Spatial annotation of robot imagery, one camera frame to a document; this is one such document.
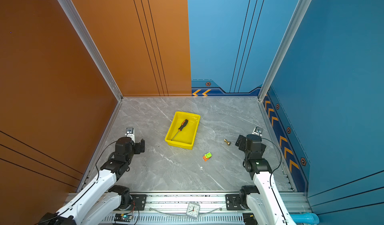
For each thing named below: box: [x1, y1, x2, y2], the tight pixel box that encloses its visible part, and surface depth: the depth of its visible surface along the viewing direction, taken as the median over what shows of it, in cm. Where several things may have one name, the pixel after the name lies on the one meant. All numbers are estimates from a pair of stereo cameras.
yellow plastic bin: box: [164, 111, 201, 150], surface depth 101 cm
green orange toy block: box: [203, 152, 213, 162], surface depth 88 cm
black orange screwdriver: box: [171, 119, 189, 141], surface depth 103 cm
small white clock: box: [186, 202, 201, 219], surface depth 71 cm
